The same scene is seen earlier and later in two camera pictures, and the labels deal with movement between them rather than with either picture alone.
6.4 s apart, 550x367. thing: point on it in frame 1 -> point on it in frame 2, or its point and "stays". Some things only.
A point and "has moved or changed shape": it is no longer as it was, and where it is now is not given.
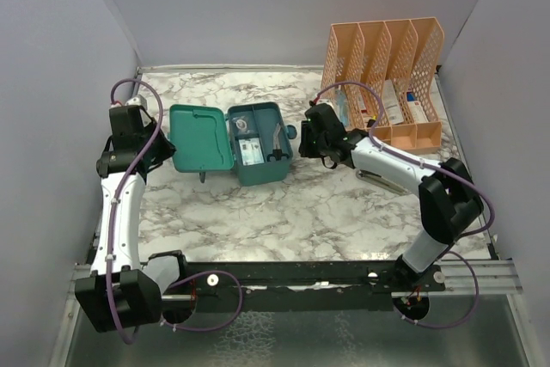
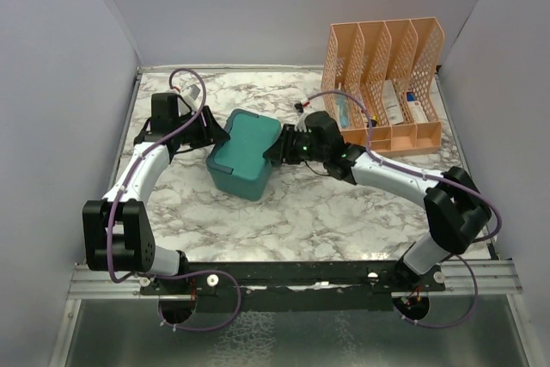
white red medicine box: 415,108 stays
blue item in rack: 342,104 stays
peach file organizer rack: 387,76 stays
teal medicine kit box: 251,138 has moved or changed shape
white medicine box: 391,102 stays
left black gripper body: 161,149 -> 196,133
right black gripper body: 313,146 -> 298,148
